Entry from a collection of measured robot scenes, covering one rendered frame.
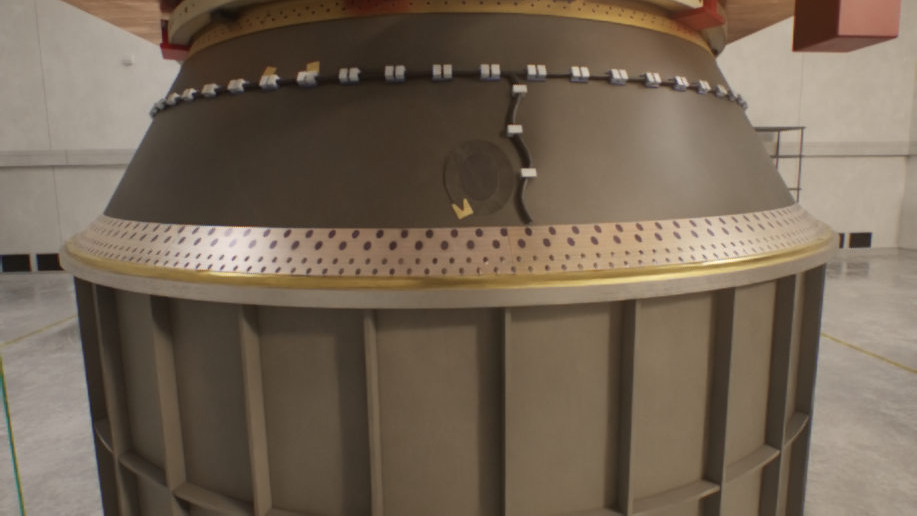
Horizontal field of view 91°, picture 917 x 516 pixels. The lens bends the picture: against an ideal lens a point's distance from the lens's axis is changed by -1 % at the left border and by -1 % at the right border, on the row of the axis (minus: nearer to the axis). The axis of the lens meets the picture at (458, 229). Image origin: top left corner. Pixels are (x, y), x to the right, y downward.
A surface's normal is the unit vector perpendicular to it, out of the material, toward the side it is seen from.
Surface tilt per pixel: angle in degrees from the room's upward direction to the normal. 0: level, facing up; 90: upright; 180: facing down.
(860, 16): 90
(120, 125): 90
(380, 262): 43
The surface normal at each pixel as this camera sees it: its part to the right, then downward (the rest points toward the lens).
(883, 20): 0.06, 0.12
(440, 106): -0.01, -0.36
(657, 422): 0.31, 0.11
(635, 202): 0.26, -0.37
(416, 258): -0.04, -0.65
